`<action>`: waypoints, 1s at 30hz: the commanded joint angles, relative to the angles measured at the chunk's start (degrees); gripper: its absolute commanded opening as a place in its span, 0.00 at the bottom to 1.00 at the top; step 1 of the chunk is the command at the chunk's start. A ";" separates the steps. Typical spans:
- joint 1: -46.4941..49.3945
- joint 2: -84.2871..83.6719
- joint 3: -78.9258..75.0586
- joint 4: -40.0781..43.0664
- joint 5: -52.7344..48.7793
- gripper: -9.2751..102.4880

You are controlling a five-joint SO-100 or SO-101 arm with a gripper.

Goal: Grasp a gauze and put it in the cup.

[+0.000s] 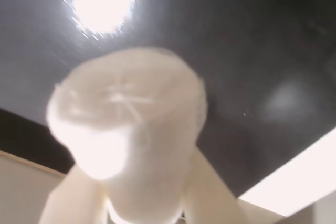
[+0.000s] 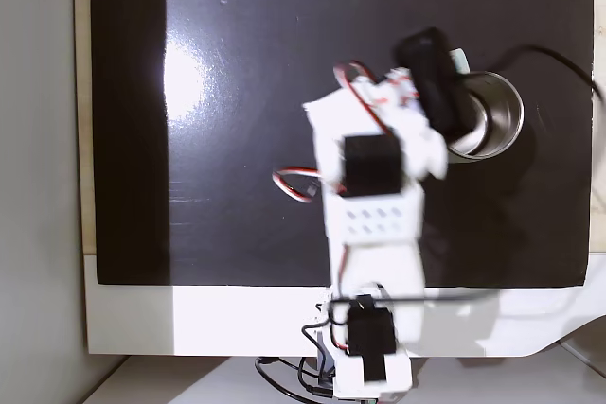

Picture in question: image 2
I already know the black base cable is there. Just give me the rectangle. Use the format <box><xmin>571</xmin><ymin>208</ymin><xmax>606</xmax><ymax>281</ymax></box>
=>
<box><xmin>254</xmin><ymin>323</ymin><xmax>338</xmax><ymax>401</ymax></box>

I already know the black camera cable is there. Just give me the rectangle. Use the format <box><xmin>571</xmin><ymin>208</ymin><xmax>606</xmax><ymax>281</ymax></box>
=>
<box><xmin>490</xmin><ymin>45</ymin><xmax>606</xmax><ymax>98</ymax></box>

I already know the red servo wire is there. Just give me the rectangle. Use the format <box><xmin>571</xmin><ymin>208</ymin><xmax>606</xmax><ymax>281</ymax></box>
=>
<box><xmin>272</xmin><ymin>167</ymin><xmax>329</xmax><ymax>204</ymax></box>
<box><xmin>332</xmin><ymin>61</ymin><xmax>395</xmax><ymax>136</ymax></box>

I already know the black camera box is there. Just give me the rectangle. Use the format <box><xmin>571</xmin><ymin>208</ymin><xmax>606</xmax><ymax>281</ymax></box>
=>
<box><xmin>394</xmin><ymin>26</ymin><xmax>471</xmax><ymax>139</ymax></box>

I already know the black table mat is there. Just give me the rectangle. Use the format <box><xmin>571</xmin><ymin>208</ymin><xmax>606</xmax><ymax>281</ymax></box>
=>
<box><xmin>89</xmin><ymin>0</ymin><xmax>597</xmax><ymax>289</ymax></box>

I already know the sage green steel cup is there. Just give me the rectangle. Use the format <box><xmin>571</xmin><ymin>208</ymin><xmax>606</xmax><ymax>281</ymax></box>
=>
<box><xmin>443</xmin><ymin>47</ymin><xmax>526</xmax><ymax>163</ymax></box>

